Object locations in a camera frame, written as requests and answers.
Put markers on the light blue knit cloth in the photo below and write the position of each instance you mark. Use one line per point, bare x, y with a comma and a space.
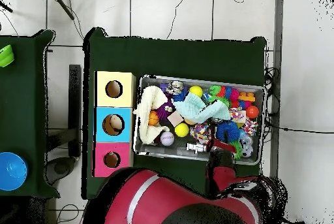
201, 109

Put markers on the cream knit cloth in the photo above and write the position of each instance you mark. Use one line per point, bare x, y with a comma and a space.
151, 98

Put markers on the blue bowl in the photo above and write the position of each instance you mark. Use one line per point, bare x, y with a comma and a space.
13, 171

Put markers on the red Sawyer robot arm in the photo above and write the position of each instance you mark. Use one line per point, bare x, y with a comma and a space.
169, 200

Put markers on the clear mesh bin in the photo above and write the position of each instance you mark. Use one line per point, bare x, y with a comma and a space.
258, 90

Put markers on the wooden box with three holes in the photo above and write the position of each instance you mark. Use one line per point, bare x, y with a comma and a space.
103, 98

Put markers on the blue spiky eyed toy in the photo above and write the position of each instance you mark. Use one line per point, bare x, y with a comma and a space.
228, 131

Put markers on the yellow ball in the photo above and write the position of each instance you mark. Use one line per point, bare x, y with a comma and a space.
195, 90
182, 129

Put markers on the red orange ball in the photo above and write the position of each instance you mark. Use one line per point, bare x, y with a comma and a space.
252, 111

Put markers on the rainbow spiky caterpillar toy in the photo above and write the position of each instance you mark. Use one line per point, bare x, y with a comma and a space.
231, 94

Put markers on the white printed ball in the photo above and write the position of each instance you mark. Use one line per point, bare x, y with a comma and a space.
167, 138

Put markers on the orange toy basketball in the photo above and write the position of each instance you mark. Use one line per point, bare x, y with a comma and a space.
153, 118

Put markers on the dark green table cloth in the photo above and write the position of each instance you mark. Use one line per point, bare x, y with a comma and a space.
177, 56

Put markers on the black upright panel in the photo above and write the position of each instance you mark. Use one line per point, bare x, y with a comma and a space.
75, 103

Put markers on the grey round base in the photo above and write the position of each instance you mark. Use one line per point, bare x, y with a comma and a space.
60, 167

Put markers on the green covered side table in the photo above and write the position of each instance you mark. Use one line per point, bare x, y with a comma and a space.
23, 98

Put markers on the black tripod leg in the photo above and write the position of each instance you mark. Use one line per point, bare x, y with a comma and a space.
62, 5
6, 7

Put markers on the green cup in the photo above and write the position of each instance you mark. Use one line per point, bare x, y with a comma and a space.
5, 56

